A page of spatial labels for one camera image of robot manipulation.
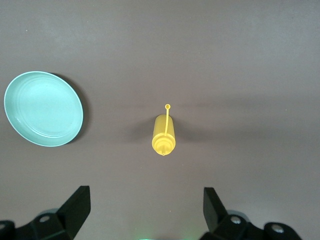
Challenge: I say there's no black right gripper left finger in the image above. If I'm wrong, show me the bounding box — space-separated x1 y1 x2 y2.
0 185 91 240

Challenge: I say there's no yellow squeeze bottle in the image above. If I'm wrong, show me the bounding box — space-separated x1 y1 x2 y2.
151 103 177 157

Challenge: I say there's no brown table cover sheet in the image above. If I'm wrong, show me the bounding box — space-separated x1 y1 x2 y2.
0 0 320 240

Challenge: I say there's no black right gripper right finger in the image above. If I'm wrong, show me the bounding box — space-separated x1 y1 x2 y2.
199 186 305 240

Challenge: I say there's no green plate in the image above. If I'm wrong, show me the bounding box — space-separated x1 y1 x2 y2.
3 70 84 148

